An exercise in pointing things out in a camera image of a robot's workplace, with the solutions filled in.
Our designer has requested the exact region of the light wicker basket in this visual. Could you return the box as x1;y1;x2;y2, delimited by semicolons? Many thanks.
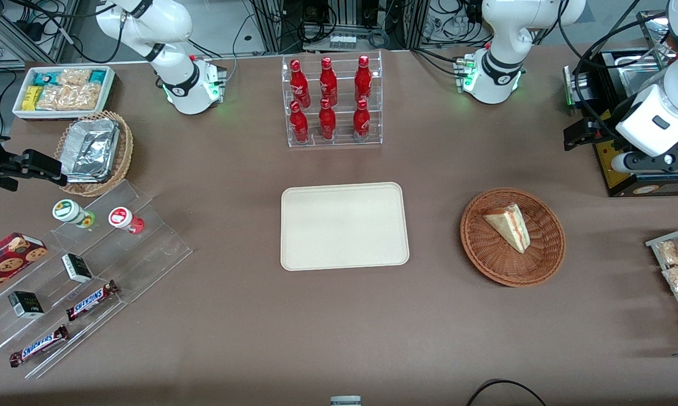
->
54;111;134;197

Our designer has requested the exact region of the red lid white cup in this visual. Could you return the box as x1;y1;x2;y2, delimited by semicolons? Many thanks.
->
108;207;145;235

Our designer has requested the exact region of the Snickers chocolate bar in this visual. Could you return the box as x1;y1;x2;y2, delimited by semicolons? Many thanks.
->
65;280;119;322
9;324;69;368

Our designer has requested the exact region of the clear bag of crackers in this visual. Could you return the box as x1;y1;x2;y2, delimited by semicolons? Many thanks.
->
36;83;101;112
57;68;92;87

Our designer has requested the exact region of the clear acrylic stepped stand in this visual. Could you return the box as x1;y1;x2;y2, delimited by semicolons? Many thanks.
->
0;179;193;379

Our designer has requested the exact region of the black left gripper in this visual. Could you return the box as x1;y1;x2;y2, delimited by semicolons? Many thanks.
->
563;114;617;152

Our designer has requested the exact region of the beige plastic serving tray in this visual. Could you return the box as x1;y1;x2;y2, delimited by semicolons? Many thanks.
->
281;182;410;272

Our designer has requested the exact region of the small black box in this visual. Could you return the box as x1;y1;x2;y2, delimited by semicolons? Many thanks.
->
7;291;45;319
61;253;94;284

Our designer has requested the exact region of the red cola bottle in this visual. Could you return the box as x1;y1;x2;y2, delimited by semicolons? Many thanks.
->
354;55;373;103
318;98;337;140
353;99;371;139
319;57;338;107
290;59;311;109
290;101;310;143

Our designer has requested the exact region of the triangular sandwich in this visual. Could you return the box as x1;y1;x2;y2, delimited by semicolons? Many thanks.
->
482;203;532;254

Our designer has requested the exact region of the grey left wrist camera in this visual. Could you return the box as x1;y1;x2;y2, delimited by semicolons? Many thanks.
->
610;150;678;173

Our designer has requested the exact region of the tray of packaged snacks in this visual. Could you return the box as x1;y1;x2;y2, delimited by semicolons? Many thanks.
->
645;224;678;346

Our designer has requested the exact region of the brown round wicker basket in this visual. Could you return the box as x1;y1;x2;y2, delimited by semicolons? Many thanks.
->
460;187;566;288

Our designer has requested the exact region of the black looped cable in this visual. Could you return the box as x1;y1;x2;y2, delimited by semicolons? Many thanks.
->
466;379;548;406

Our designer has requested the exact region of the green lid white cup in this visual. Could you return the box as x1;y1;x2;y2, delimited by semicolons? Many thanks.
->
52;199;96;228

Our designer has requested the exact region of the steel warmer pan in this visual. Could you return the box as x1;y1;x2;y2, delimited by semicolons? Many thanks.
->
615;51;671;98

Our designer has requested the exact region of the clear acrylic bottle rack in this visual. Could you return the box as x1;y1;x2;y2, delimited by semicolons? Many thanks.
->
281;51;383;148

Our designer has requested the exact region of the white rectangular snack bin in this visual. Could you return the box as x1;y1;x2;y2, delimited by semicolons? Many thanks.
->
12;65;116;121

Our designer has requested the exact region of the red cookie box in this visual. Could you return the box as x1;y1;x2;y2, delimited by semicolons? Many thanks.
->
0;232;48;301

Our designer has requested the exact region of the silver foil container stack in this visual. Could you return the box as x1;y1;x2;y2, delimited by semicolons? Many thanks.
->
61;118;121;183

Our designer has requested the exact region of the black food warmer appliance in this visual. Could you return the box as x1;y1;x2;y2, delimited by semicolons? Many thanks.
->
563;10;678;198

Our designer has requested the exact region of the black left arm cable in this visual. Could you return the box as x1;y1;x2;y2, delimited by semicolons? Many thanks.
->
557;0;678;142

